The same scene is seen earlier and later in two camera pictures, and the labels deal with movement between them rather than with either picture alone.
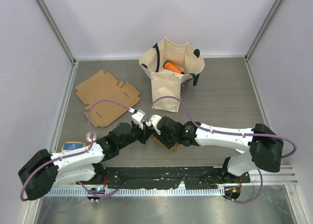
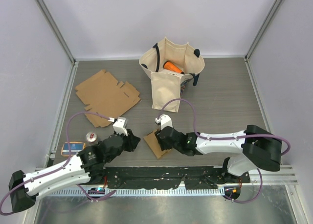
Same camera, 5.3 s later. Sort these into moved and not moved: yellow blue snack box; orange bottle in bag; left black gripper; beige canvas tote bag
Moved: left black gripper
Not moved: orange bottle in bag; yellow blue snack box; beige canvas tote bag
